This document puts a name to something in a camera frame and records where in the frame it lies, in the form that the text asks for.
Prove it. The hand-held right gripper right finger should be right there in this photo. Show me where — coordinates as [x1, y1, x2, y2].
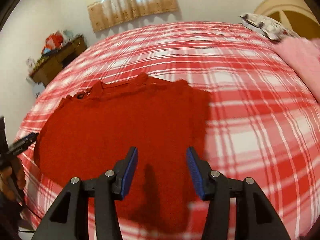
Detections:
[186, 146, 292, 240]

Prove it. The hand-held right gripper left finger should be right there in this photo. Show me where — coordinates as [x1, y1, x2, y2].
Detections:
[31, 146, 139, 240]

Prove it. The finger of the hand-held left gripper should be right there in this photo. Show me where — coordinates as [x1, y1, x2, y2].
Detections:
[7, 132, 40, 156]

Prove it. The red knitted sweater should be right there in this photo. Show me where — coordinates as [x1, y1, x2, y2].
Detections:
[33, 72, 212, 232]

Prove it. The person's left hand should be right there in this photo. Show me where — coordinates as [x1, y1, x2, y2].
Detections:
[0, 158, 27, 201]

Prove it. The white printed paper bag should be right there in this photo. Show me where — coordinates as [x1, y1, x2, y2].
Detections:
[32, 81, 46, 99]

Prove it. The bed with red plaid sheet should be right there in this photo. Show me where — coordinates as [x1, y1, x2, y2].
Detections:
[14, 21, 320, 240]

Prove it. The dark wooden desk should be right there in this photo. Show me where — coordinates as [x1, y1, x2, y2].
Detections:
[28, 35, 88, 87]

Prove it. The red gift bag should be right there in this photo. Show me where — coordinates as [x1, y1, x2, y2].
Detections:
[44, 32, 63, 52]

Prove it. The pink floral folded blanket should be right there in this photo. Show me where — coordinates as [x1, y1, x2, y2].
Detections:
[273, 38, 320, 81]

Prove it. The white brown patterned pillow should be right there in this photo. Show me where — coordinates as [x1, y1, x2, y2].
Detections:
[239, 13, 298, 41]

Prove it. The beige patterned window curtain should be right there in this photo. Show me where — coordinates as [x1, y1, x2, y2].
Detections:
[87, 0, 179, 33]

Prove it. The cream and brown headboard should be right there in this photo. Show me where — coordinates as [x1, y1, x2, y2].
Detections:
[253, 0, 320, 34]

